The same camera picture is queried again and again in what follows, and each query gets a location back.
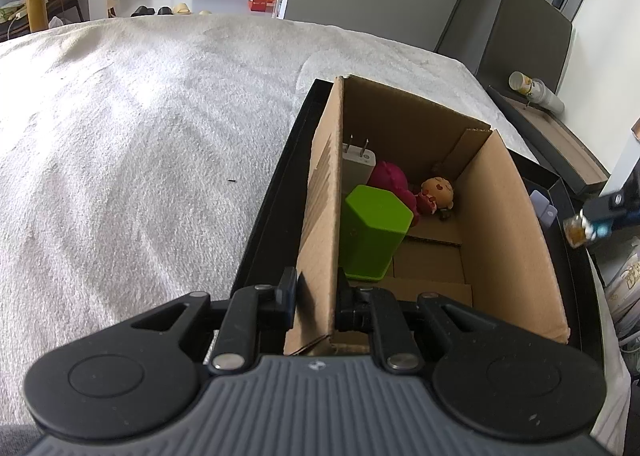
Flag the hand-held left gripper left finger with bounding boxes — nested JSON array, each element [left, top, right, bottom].
[[130, 266, 300, 371]]

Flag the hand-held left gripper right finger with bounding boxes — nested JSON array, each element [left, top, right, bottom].
[[335, 268, 493, 374]]

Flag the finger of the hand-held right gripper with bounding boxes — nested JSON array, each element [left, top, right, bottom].
[[582, 186, 640, 225], [591, 216, 640, 239]]

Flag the brown cake toy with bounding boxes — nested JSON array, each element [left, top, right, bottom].
[[564, 216, 589, 249]]

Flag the green hexagonal container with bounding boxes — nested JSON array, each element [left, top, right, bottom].
[[340, 184, 415, 283]]

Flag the black tray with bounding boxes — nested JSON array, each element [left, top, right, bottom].
[[231, 78, 608, 377]]

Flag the pink animal toy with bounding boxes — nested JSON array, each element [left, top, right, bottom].
[[368, 160, 421, 227]]

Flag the white plug charger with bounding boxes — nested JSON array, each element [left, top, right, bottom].
[[341, 132, 377, 197]]

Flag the brown-haired doll figure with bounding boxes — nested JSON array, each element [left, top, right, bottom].
[[414, 176, 456, 223]]

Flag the printed carton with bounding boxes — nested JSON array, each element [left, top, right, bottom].
[[602, 236, 640, 353]]

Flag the purple box toy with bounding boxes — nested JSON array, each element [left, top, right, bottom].
[[529, 189, 558, 228]]

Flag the black shallow box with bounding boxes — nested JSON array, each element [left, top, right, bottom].
[[487, 83, 611, 197]]

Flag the stack of paper cups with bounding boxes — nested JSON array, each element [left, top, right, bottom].
[[508, 71, 566, 114]]

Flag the grey headboard panel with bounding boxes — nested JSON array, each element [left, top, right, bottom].
[[435, 0, 574, 98]]

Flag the white rack frame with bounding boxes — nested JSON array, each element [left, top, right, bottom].
[[605, 121, 640, 199]]

